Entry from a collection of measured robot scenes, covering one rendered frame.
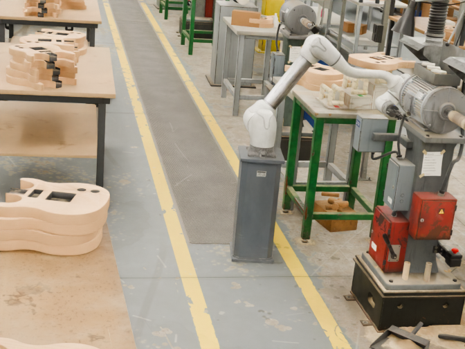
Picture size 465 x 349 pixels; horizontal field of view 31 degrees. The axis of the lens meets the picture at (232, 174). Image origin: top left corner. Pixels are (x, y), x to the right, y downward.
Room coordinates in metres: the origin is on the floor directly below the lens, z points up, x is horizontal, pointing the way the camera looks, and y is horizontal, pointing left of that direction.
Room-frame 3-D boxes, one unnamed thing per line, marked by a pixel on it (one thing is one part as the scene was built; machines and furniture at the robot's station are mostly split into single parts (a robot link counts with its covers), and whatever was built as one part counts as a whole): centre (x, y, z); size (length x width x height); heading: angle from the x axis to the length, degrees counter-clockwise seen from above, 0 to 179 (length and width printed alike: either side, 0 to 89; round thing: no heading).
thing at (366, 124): (4.57, -0.80, 0.99); 0.24 x 0.21 x 0.26; 12
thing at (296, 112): (5.91, -0.42, 0.45); 0.05 x 0.05 x 0.90; 12
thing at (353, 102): (5.66, -0.78, 0.98); 0.27 x 0.16 x 0.09; 16
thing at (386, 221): (4.43, -0.91, 0.49); 0.25 x 0.12 x 0.37; 12
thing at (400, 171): (4.44, -0.92, 0.93); 0.15 x 0.10 x 0.55; 12
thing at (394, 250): (4.29, -0.91, 0.47); 0.12 x 0.03 x 0.18; 102
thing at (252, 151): (5.07, -0.17, 0.73); 0.22 x 0.18 x 0.06; 5
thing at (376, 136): (4.58, -0.86, 1.02); 0.19 x 0.04 x 0.04; 102
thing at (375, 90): (5.69, -0.93, 1.02); 0.27 x 0.15 x 0.17; 16
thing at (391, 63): (5.70, -0.93, 1.23); 0.40 x 0.35 x 0.04; 130
